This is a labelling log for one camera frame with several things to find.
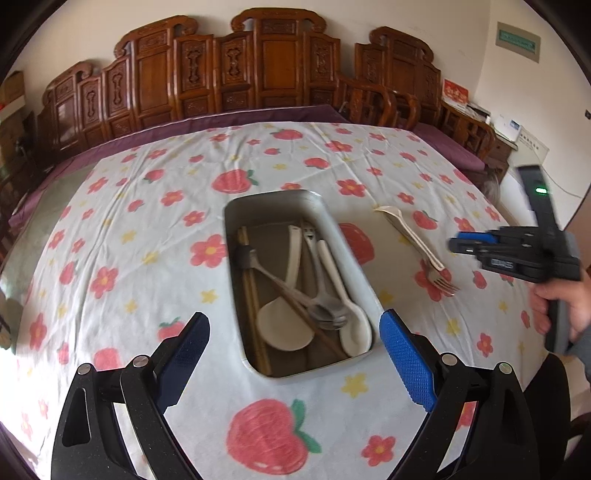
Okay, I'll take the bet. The wooden armchair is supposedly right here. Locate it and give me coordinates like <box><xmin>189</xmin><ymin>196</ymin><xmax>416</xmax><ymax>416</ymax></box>
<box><xmin>392</xmin><ymin>91</ymin><xmax>423</xmax><ymax>131</ymax></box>
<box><xmin>336</xmin><ymin>73</ymin><xmax>400</xmax><ymax>126</ymax></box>

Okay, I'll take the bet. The white wall cable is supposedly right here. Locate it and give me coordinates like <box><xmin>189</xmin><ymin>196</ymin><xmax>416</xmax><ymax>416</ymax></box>
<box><xmin>547</xmin><ymin>173</ymin><xmax>583</xmax><ymax>200</ymax></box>

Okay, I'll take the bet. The metal fork cream handle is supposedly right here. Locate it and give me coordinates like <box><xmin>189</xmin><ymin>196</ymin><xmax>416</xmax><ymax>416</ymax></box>
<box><xmin>385</xmin><ymin>215</ymin><xmax>462</xmax><ymax>296</ymax></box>

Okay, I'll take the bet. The person's right forearm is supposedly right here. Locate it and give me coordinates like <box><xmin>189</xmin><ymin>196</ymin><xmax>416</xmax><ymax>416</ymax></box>
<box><xmin>569</xmin><ymin>318</ymin><xmax>591</xmax><ymax>387</ymax></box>

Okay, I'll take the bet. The wooden glass cabinet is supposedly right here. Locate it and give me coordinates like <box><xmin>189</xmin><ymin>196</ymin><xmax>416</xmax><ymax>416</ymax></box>
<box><xmin>0</xmin><ymin>110</ymin><xmax>40</xmax><ymax>186</ymax></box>

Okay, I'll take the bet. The cream rice paddle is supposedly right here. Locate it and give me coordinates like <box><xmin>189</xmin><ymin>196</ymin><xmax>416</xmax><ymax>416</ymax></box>
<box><xmin>257</xmin><ymin>224</ymin><xmax>315</xmax><ymax>352</ymax></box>

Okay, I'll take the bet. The red card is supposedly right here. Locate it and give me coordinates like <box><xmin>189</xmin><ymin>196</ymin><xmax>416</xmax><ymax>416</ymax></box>
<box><xmin>442</xmin><ymin>78</ymin><xmax>470</xmax><ymax>110</ymax></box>

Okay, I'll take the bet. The brown wooden chopstick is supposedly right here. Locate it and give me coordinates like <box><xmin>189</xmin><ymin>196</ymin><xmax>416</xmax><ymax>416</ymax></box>
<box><xmin>237</xmin><ymin>227</ymin><xmax>265</xmax><ymax>367</ymax></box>
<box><xmin>242</xmin><ymin>228</ymin><xmax>272</xmax><ymax>372</ymax></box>
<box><xmin>272</xmin><ymin>284</ymin><xmax>350</xmax><ymax>361</ymax></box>

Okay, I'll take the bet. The carved wooden bench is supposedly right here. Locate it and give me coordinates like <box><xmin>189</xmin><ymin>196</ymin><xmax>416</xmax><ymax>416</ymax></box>
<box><xmin>215</xmin><ymin>8</ymin><xmax>343</xmax><ymax>114</ymax></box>
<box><xmin>104</xmin><ymin>16</ymin><xmax>218</xmax><ymax>139</ymax></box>
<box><xmin>355</xmin><ymin>26</ymin><xmax>444</xmax><ymax>125</ymax></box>
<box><xmin>38</xmin><ymin>61</ymin><xmax>110</xmax><ymax>160</ymax></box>

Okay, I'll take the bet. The metal spoon smiley handle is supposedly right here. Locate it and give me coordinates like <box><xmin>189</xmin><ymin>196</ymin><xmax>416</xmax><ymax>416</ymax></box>
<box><xmin>301</xmin><ymin>220</ymin><xmax>345</xmax><ymax>324</ymax></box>

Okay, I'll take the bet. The wooden side chair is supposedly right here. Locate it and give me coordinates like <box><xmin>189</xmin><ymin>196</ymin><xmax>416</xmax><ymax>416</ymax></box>
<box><xmin>438</xmin><ymin>105</ymin><xmax>498</xmax><ymax>168</ymax></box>

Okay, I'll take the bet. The person's black clothing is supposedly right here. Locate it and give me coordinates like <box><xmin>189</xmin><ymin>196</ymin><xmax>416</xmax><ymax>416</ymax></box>
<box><xmin>522</xmin><ymin>353</ymin><xmax>591</xmax><ymax>480</ymax></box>

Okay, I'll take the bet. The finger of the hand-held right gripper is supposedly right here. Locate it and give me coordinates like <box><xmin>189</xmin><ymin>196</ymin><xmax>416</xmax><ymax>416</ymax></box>
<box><xmin>456</xmin><ymin>227</ymin><xmax>539</xmax><ymax>246</ymax></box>
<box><xmin>449</xmin><ymin>241</ymin><xmax>495</xmax><ymax>259</ymax></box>

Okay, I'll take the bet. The large cream spoon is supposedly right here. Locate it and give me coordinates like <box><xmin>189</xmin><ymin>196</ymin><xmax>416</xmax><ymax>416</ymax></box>
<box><xmin>317</xmin><ymin>239</ymin><xmax>373</xmax><ymax>357</ymax></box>

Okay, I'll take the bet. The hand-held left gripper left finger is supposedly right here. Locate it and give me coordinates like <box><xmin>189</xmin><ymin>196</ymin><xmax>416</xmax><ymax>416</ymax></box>
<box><xmin>50</xmin><ymin>312</ymin><xmax>211</xmax><ymax>480</ymax></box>

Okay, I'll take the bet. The cardboard box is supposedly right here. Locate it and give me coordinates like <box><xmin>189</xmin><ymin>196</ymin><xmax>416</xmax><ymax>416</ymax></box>
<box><xmin>0</xmin><ymin>71</ymin><xmax>27</xmax><ymax>108</ymax></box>

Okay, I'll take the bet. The metal spoon black handle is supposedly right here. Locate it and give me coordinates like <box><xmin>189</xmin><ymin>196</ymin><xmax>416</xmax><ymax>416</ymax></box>
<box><xmin>235</xmin><ymin>246</ymin><xmax>350</xmax><ymax>331</ymax></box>

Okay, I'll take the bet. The white floral strawberry tablecloth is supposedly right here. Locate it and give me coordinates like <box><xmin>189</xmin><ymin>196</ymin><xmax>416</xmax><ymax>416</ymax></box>
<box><xmin>0</xmin><ymin>121</ymin><xmax>546</xmax><ymax>480</ymax></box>

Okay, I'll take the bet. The cream plastic spork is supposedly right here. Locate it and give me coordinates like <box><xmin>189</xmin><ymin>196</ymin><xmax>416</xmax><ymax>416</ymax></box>
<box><xmin>373</xmin><ymin>205</ymin><xmax>445</xmax><ymax>272</ymax></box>

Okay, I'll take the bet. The grey rectangular tray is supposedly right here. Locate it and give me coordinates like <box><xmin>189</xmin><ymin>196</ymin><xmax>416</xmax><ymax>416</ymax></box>
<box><xmin>223</xmin><ymin>189</ymin><xmax>383</xmax><ymax>380</ymax></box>

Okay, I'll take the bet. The person's right hand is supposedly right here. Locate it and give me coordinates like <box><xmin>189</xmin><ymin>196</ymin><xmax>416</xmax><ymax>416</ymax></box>
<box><xmin>530</xmin><ymin>272</ymin><xmax>591</xmax><ymax>344</ymax></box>

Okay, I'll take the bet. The green framed wall sign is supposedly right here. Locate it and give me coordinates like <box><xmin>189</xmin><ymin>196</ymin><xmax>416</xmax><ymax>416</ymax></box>
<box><xmin>496</xmin><ymin>21</ymin><xmax>542</xmax><ymax>64</ymax></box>

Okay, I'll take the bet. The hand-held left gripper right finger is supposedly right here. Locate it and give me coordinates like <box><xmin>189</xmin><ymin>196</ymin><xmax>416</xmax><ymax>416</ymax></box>
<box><xmin>379</xmin><ymin>309</ymin><xmax>542</xmax><ymax>480</ymax></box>

